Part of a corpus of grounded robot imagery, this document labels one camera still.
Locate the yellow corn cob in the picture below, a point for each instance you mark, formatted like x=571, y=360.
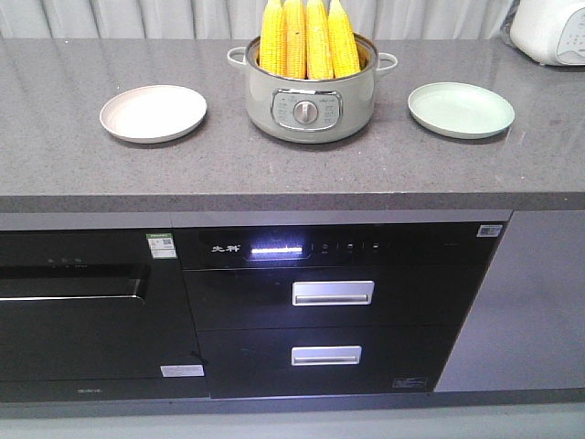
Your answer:
x=345, y=57
x=272, y=43
x=319, y=58
x=295, y=53

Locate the black disinfection cabinet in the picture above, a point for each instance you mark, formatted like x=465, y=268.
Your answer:
x=239, y=282

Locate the green electric cooking pot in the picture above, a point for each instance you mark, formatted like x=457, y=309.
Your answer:
x=311, y=111

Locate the green energy label sticker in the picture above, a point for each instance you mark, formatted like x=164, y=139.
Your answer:
x=161, y=245

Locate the cream white plate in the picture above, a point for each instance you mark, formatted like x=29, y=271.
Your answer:
x=153, y=114

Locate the white label sticker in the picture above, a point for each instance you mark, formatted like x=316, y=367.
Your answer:
x=182, y=371

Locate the white QR sticker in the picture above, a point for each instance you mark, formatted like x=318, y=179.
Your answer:
x=489, y=230

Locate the light green plate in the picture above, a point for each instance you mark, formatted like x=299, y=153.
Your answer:
x=460, y=110

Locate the black built-in dishwasher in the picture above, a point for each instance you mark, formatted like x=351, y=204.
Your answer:
x=90, y=315

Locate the grey cabinet door panel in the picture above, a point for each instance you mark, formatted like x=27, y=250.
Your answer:
x=525, y=330

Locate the white rice cooker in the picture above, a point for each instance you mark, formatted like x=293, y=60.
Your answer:
x=550, y=32

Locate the grey curtain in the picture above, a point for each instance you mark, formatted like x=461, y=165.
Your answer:
x=186, y=19

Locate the silver upper drawer handle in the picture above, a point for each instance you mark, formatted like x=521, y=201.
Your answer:
x=325, y=293

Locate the silver drawer handle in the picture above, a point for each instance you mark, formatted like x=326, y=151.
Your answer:
x=326, y=356
x=325, y=293

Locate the silver lower drawer handle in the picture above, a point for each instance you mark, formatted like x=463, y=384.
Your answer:
x=326, y=356

